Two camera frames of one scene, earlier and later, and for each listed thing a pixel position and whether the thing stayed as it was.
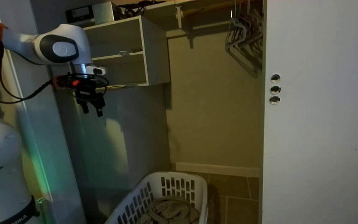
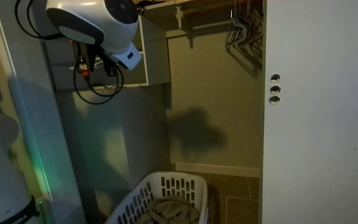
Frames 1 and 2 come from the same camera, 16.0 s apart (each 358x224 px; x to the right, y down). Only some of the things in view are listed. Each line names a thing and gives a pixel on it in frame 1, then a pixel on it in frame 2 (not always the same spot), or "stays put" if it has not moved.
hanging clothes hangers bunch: (244, 36) stays put
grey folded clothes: (170, 210) stays put
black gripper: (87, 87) → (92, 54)
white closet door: (320, 112) stays put
